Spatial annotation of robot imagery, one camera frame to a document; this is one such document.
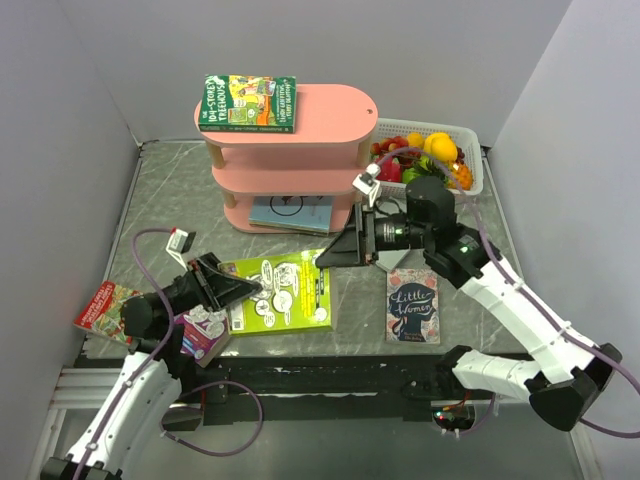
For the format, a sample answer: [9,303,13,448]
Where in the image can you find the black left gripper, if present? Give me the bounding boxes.
[157,251,265,318]

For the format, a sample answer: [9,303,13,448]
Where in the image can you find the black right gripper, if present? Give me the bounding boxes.
[315,200,432,268]

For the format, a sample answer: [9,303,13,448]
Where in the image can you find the light blue book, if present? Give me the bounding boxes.
[249,196,334,230]

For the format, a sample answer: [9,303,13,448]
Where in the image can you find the Wuthering Heights dark blue book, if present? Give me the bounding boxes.
[248,224,330,237]

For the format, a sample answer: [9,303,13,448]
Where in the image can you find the lime green paperback book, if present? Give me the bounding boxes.
[220,249,337,336]

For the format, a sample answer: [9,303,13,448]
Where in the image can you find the green Treehouse book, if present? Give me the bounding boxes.
[196,75,297,134]

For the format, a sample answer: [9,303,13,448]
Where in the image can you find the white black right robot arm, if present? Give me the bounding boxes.
[315,173,622,431]

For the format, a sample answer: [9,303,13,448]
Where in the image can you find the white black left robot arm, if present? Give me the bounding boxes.
[39,253,262,479]

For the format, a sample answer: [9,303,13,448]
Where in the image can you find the grey white book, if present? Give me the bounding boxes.
[376,249,409,273]

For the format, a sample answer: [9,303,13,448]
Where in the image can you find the purple paperback book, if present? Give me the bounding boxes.
[175,305,231,368]

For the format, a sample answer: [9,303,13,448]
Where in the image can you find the pink toy dragon fruit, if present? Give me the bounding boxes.
[377,155,402,183]

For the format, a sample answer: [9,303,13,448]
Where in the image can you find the Little Women book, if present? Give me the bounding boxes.
[385,268,440,345]

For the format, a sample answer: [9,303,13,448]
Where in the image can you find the red toy cherries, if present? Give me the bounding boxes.
[370,136,420,159]

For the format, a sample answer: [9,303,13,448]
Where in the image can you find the small yellow toy fruit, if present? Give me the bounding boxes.
[406,132,425,149]

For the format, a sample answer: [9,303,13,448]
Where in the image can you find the pink three-tier shelf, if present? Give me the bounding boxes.
[201,84,378,233]

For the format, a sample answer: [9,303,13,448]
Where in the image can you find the toy pineapple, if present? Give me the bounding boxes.
[419,158,473,191]

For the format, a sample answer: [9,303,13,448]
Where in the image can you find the red Treehouse book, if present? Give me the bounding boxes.
[73,281,140,345]

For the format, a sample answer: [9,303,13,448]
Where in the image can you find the white plastic fruit basket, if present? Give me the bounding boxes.
[370,118,484,199]

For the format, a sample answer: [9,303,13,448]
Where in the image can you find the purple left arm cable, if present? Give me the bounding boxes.
[74,227,265,480]

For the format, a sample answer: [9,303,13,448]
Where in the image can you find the black mounting base plate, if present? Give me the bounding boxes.
[137,352,554,426]

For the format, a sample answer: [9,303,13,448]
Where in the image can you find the aluminium rail frame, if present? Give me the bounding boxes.
[47,362,579,411]

